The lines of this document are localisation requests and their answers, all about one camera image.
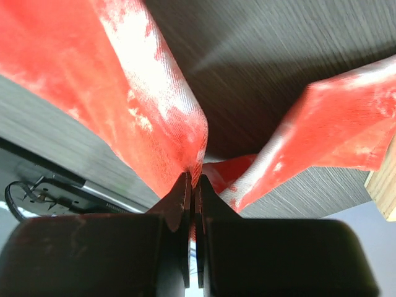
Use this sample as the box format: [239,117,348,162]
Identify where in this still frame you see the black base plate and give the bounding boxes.
[1,139,148,221]

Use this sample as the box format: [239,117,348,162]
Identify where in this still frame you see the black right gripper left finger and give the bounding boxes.
[147,173,192,288]

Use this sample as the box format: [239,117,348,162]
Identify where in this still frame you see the orange tie-dye trousers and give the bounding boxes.
[1,1,395,211]

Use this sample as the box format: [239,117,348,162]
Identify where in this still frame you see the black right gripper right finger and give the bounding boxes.
[194,175,244,288]

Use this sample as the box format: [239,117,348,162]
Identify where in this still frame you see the wooden clothes rack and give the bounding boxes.
[364,127,395,222]

